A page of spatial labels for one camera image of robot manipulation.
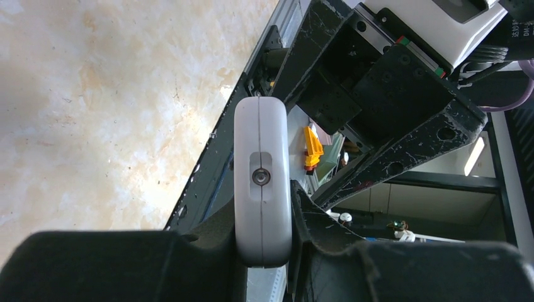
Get grey remote control with buttons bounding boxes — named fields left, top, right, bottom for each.
left=234, top=96, right=292, bottom=268

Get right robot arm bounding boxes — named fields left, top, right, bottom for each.
left=261, top=1, right=533, bottom=251

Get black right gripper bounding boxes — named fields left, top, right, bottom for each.
left=269, top=1, right=487, bottom=210

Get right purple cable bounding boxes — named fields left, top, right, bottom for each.
left=477, top=60, right=534, bottom=113

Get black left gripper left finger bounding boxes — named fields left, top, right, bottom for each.
left=1, top=203, right=247, bottom=301

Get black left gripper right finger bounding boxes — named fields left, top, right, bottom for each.
left=288, top=181, right=533, bottom=301

